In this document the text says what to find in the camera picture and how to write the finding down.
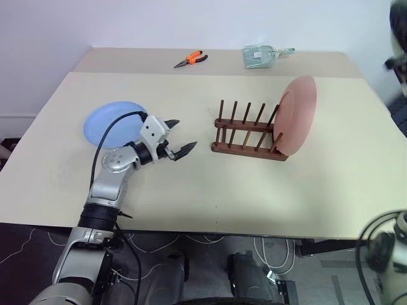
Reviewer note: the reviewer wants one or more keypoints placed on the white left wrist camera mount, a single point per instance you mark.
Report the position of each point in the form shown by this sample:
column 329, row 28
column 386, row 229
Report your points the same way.
column 152, row 128

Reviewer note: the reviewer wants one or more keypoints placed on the blue plate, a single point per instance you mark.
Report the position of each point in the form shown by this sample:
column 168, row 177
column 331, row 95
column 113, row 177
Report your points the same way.
column 106, row 124

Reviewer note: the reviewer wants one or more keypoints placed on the dark floor equipment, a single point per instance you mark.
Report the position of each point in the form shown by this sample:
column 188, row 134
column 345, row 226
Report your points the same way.
column 8, row 152

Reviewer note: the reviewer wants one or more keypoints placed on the black table frame bar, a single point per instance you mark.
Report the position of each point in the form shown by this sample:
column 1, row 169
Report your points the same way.
column 327, row 247

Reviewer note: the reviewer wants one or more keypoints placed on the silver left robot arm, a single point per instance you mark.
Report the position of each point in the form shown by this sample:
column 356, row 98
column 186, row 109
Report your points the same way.
column 108, row 187

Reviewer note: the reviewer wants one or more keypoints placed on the bystander with dark hair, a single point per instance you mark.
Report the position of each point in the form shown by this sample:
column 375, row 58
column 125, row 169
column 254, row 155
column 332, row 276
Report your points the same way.
column 398, row 19

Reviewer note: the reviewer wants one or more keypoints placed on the clear plastic bag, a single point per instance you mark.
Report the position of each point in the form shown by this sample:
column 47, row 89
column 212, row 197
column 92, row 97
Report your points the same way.
column 258, row 58

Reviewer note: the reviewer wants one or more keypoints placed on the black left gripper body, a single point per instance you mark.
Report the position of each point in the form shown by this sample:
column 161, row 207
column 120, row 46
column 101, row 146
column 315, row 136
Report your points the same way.
column 166, row 152

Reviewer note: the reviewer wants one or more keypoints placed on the wooden dish rack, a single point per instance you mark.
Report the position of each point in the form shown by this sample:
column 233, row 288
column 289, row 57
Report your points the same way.
column 237, row 150

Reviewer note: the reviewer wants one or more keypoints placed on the metal floor bracket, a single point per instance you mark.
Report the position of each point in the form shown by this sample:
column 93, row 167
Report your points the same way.
column 281, row 286

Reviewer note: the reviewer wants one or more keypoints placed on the pink plate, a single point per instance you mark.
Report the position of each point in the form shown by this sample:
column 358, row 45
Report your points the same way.
column 295, row 117

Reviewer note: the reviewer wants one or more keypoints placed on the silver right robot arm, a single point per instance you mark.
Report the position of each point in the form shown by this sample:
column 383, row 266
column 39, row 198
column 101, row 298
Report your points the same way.
column 399, row 254

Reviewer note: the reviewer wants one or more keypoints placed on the dark rounded leg shape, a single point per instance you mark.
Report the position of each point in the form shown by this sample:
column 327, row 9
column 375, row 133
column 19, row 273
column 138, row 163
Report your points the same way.
column 251, row 279
column 175, row 276

